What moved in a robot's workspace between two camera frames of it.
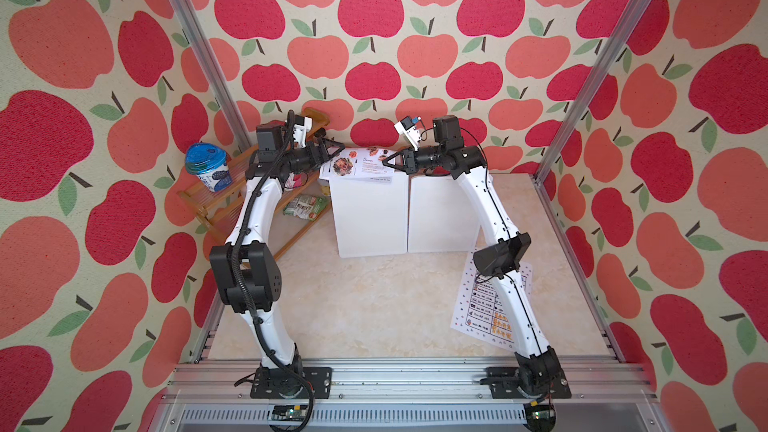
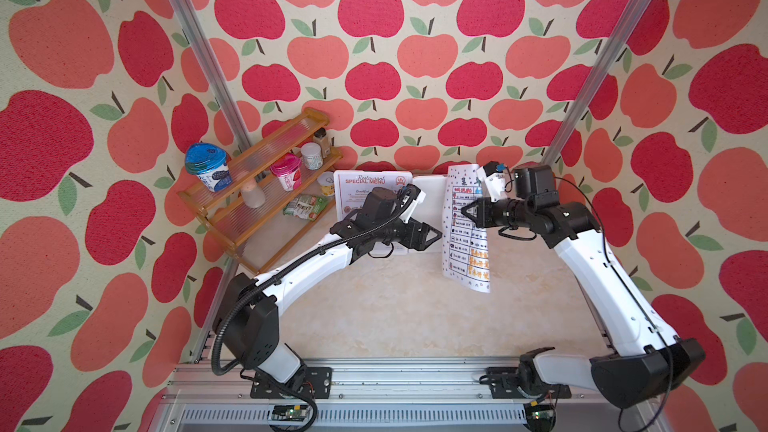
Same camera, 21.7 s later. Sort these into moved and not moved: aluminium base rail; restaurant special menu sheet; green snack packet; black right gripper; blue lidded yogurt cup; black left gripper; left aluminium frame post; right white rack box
Moved: black left gripper; restaurant special menu sheet; black right gripper
Not moved: right white rack box; blue lidded yogurt cup; aluminium base rail; green snack packet; left aluminium frame post
